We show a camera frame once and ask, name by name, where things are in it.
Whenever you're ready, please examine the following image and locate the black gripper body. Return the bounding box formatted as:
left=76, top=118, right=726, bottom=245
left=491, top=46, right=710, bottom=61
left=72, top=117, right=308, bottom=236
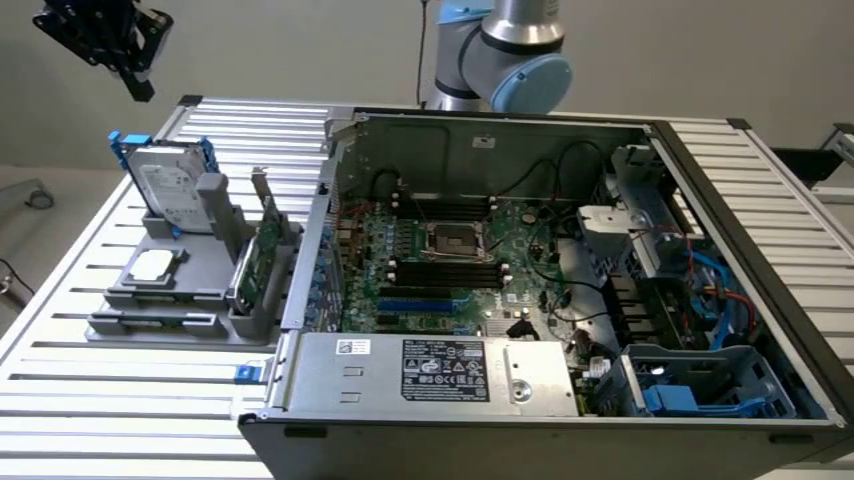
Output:
left=40, top=0, right=176, bottom=76

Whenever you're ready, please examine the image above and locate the hard disk in blue carrier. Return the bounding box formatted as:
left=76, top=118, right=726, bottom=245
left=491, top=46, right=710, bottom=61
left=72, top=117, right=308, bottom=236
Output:
left=106, top=130, right=219, bottom=239

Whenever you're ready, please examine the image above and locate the grey-blue disk bay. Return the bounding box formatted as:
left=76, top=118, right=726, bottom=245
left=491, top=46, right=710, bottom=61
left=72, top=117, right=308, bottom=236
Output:
left=617, top=343, right=799, bottom=419

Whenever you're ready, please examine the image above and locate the grey parts rack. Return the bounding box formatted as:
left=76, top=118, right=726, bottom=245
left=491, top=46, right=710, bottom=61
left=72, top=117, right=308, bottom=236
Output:
left=84, top=172, right=308, bottom=347

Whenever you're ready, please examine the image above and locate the silver CPU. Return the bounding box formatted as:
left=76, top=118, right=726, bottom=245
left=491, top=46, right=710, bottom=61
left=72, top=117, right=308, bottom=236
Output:
left=128, top=248, right=190, bottom=284

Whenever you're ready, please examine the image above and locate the green graphics card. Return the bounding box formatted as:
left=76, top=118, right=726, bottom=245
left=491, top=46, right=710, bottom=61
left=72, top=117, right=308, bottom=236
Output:
left=230, top=167, right=286, bottom=314

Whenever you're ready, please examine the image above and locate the RAM stick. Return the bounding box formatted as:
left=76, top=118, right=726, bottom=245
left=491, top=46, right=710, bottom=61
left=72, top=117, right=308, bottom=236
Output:
left=92, top=310, right=216, bottom=329
left=112, top=293, right=226, bottom=307

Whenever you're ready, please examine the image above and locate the CPU socket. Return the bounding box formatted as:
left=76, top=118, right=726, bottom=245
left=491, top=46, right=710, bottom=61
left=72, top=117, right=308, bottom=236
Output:
left=418, top=219, right=497, bottom=262

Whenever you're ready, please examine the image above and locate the long black expansion slot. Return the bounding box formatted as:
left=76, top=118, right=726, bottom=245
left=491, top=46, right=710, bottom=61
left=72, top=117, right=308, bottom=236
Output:
left=379, top=287, right=456, bottom=300

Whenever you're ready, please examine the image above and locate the blue expansion slot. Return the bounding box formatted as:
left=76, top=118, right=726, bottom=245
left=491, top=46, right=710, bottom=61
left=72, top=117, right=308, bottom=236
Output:
left=378, top=298, right=456, bottom=312

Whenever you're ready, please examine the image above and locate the green motherboard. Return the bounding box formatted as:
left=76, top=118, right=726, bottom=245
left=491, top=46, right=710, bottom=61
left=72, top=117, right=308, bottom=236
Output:
left=332, top=195, right=602, bottom=337

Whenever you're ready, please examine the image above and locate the silver power supply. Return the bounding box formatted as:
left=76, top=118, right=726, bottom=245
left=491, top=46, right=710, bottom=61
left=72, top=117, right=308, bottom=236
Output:
left=266, top=332, right=582, bottom=419

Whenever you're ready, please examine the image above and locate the silver metal drive cage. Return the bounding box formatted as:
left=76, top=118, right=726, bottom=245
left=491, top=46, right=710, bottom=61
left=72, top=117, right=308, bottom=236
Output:
left=575, top=144, right=697, bottom=281

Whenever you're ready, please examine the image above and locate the open black PC case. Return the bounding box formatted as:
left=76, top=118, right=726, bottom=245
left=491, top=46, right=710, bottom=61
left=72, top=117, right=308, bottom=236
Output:
left=238, top=107, right=854, bottom=480

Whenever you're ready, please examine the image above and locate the neighbouring metal table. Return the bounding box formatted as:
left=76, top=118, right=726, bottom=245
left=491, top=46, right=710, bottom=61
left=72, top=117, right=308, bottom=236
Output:
left=770, top=122, right=854, bottom=206

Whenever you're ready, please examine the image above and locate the short black power wire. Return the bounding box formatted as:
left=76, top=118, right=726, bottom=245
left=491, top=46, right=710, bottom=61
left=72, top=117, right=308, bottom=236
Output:
left=371, top=168, right=403, bottom=195

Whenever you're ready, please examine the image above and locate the black cable beside table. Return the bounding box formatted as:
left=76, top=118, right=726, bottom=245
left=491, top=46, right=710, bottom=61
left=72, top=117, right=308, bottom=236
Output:
left=0, top=257, right=36, bottom=307

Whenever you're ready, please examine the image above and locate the thin black cable by arm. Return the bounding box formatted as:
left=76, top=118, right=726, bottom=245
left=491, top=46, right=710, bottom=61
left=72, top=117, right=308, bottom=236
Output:
left=415, top=0, right=431, bottom=109

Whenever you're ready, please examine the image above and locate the long looped black wire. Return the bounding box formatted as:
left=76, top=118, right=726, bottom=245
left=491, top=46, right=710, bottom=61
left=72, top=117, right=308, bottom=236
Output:
left=499, top=141, right=619, bottom=202

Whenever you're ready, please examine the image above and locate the black wire over motherboard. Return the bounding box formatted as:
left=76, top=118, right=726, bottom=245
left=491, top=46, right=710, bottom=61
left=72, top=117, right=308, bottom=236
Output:
left=557, top=278, right=630, bottom=314

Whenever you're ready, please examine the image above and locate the blue data wire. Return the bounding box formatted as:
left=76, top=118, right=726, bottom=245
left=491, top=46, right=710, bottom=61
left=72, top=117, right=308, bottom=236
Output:
left=685, top=248, right=761, bottom=347

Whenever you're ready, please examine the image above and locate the orange wire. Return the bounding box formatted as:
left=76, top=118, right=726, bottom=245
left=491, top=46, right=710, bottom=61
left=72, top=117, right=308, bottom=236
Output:
left=723, top=292, right=761, bottom=322

